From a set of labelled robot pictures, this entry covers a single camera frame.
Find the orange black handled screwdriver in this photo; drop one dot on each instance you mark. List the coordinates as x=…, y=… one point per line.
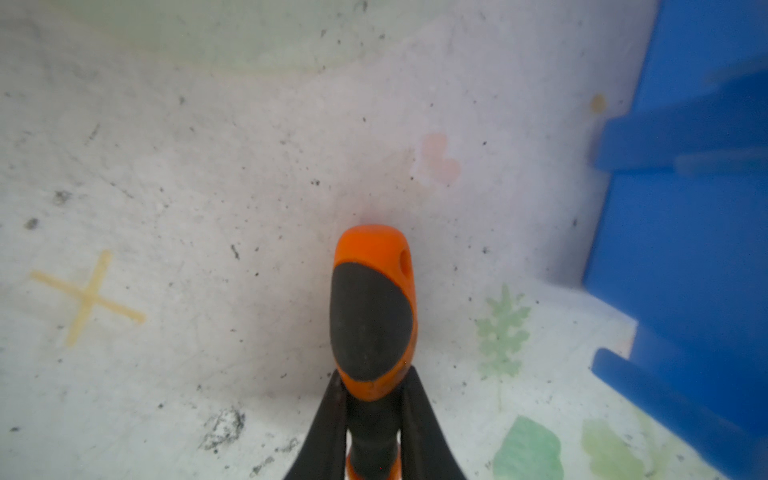
x=373, y=332

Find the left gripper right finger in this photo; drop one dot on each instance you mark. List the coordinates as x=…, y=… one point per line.
x=425, y=453

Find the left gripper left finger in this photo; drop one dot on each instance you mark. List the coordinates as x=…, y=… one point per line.
x=323, y=454

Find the blue plastic storage bin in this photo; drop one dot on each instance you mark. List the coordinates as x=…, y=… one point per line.
x=681, y=245

